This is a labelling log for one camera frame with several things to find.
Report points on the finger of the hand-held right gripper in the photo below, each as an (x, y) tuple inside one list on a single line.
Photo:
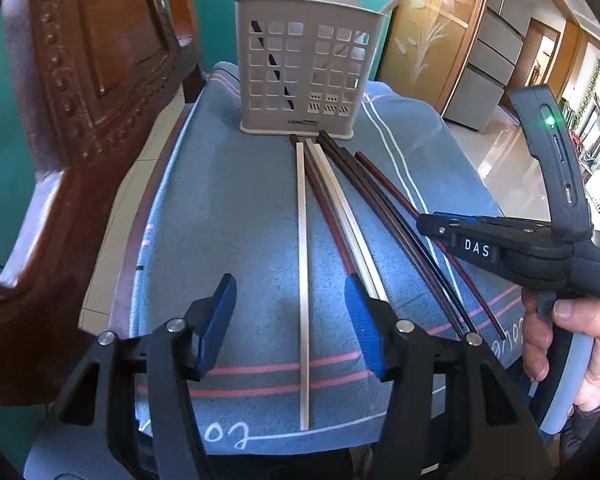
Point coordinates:
[(472, 250), (505, 226)]

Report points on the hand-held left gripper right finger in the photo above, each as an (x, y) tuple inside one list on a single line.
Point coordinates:
[(364, 325)]

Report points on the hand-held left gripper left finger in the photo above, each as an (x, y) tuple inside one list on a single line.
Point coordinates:
[(221, 317)]

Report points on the long white chopstick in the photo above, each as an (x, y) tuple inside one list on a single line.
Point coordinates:
[(302, 285)]

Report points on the dark brown chopstick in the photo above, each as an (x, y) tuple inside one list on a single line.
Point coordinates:
[(375, 195), (380, 220)]

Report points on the white plastic utensil holder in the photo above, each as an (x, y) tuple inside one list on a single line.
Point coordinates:
[(305, 15)]

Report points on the person's right forearm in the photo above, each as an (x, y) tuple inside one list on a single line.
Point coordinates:
[(582, 435)]

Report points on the blue striped towel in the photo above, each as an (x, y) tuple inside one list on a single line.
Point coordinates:
[(240, 220)]

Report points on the wooden doorway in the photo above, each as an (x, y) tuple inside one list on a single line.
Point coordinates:
[(540, 60)]

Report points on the grey refrigerator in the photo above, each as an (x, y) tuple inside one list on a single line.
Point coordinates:
[(495, 50)]

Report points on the wood framed glass door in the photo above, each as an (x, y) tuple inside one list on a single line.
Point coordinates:
[(430, 35)]

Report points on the carved wooden chair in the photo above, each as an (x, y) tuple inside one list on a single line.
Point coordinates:
[(80, 110)]

